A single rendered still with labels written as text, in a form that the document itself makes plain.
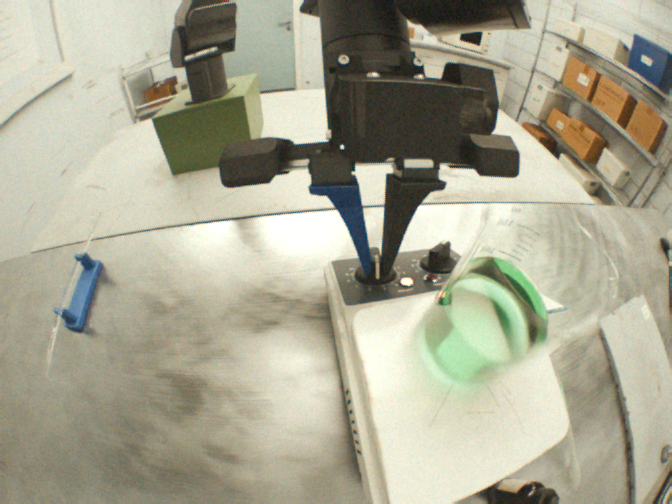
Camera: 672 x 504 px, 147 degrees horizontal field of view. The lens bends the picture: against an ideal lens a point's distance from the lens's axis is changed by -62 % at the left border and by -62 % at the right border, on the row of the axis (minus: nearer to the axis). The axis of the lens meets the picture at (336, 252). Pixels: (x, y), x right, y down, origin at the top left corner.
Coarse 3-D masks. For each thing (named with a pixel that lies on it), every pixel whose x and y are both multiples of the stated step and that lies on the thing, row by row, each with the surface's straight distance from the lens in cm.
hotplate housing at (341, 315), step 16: (336, 288) 19; (336, 304) 18; (368, 304) 17; (336, 320) 18; (336, 336) 20; (352, 336) 16; (352, 352) 16; (352, 368) 16; (352, 384) 16; (352, 400) 16; (352, 416) 18; (368, 416) 15; (352, 432) 21; (368, 432) 15; (368, 448) 16; (368, 464) 16; (368, 480) 16; (368, 496) 19; (384, 496) 16
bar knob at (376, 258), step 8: (376, 248) 21; (376, 256) 19; (376, 264) 19; (360, 272) 20; (376, 272) 19; (392, 272) 20; (360, 280) 20; (368, 280) 19; (376, 280) 19; (384, 280) 19
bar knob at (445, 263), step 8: (448, 240) 23; (432, 248) 21; (440, 248) 22; (448, 248) 23; (424, 256) 23; (432, 256) 21; (440, 256) 21; (448, 256) 23; (424, 264) 22; (432, 264) 21; (440, 264) 22; (448, 264) 22; (432, 272) 21; (440, 272) 21; (448, 272) 22
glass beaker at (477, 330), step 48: (528, 192) 12; (480, 240) 9; (528, 240) 14; (576, 240) 13; (480, 288) 9; (576, 288) 13; (432, 336) 13; (480, 336) 10; (528, 336) 9; (576, 336) 9; (480, 384) 14
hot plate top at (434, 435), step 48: (384, 336) 14; (384, 384) 14; (432, 384) 14; (528, 384) 17; (384, 432) 13; (432, 432) 14; (480, 432) 15; (528, 432) 17; (384, 480) 14; (432, 480) 14; (480, 480) 16
